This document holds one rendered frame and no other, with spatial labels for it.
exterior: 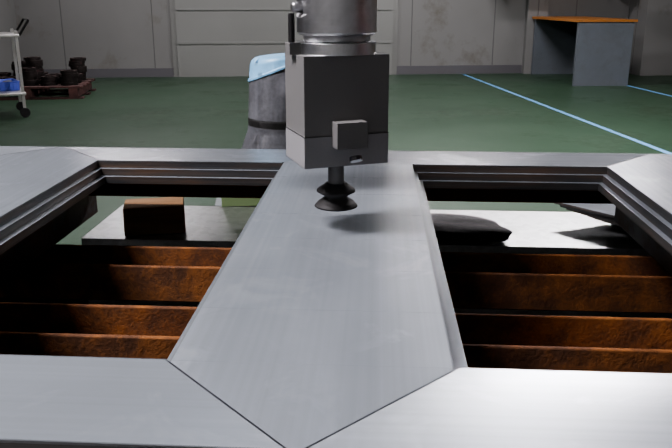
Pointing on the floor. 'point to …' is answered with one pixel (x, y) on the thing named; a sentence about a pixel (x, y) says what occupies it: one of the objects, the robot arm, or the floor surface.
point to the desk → (583, 48)
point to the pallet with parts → (34, 73)
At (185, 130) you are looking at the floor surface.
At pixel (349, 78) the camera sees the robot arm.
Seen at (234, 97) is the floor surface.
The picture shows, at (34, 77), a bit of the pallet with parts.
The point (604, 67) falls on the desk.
